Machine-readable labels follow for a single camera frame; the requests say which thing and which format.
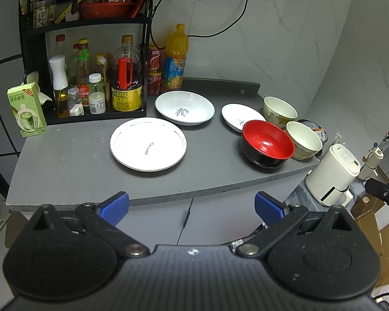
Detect small white plate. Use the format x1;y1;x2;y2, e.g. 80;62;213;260
221;103;266;133

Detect black power cable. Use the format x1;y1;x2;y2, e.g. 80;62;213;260
147;0;256;44

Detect green tea carton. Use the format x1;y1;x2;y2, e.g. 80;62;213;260
7;82;47;138

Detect white kettle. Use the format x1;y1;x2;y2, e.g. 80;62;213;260
358;143;384;180

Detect cardboard boxes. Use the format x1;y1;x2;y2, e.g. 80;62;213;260
351;189;389;287

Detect red basket on shelf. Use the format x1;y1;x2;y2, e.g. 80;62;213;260
79;1;135;20

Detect lower red can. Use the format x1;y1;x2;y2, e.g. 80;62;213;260
147;71;162;96

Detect black metal shelf rack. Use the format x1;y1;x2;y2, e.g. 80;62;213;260
18;0;157;126

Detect white spray oil bottle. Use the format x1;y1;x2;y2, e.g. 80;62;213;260
49;55;69;118

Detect red cap clear bottle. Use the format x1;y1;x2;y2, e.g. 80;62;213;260
50;34;66;57

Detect brown pot with packets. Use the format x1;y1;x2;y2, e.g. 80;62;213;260
298;119;328;144

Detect large white plate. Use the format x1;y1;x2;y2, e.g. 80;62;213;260
110;117;187;173

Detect red and black bowl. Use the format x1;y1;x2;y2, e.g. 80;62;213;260
240;120;295;169

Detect small white cap jar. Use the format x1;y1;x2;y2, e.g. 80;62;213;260
88;92;106;115

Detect large soy sauce bottle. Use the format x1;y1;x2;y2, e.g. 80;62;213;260
112;34;142;112

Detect green label sauce bottle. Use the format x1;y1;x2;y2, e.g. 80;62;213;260
76;38;91;108

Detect deep white plate blue print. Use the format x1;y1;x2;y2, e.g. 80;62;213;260
155;91;215;126

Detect orange juice bottle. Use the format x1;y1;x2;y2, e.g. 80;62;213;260
161;23;189;93

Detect cream bowl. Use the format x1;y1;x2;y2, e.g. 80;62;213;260
263;96;298;129
286;122;323;161

